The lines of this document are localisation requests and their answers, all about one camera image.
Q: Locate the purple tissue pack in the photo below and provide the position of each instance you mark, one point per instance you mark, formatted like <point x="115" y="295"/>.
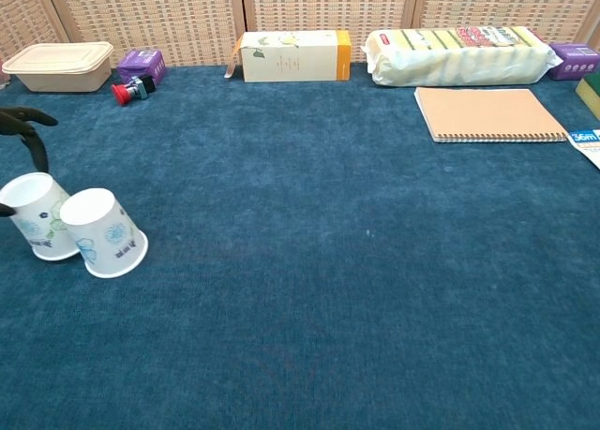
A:
<point x="143" y="64"/>
<point x="572" y="62"/>

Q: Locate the red emergency stop button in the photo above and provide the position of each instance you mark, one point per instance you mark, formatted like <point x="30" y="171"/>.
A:
<point x="129" y="92"/>

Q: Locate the woven folding screen panel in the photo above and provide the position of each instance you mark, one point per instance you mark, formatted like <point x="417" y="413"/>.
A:
<point x="150" y="18"/>
<point x="511" y="4"/>
<point x="21" y="18"/>
<point x="328" y="6"/>

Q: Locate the paper cup with green flower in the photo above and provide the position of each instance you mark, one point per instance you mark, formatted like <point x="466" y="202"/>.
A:
<point x="35" y="214"/>

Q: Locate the brown spiral notebook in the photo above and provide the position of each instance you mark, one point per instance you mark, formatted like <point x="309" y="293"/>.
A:
<point x="487" y="114"/>

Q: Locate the blue and white package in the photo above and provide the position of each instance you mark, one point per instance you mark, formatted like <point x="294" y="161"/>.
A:
<point x="588" y="144"/>

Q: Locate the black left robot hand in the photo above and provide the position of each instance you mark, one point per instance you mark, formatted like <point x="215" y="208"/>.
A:
<point x="28" y="118"/>

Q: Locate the paper cup with blue flowers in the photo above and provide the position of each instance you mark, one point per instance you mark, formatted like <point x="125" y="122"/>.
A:
<point x="103" y="233"/>

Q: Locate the blue carpet table cover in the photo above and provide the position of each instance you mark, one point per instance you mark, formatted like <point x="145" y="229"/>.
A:
<point x="300" y="261"/>

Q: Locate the beige lidded food container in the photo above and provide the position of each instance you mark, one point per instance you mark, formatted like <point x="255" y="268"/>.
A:
<point x="61" y="69"/>

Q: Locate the pack of yellow sponges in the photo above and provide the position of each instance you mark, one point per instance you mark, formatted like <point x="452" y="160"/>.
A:
<point x="450" y="57"/>

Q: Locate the cream floral carton with orange end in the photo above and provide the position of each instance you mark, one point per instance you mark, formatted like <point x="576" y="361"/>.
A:
<point x="290" y="57"/>

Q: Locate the green and yellow sponge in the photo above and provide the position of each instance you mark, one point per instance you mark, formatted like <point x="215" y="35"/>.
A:
<point x="591" y="90"/>

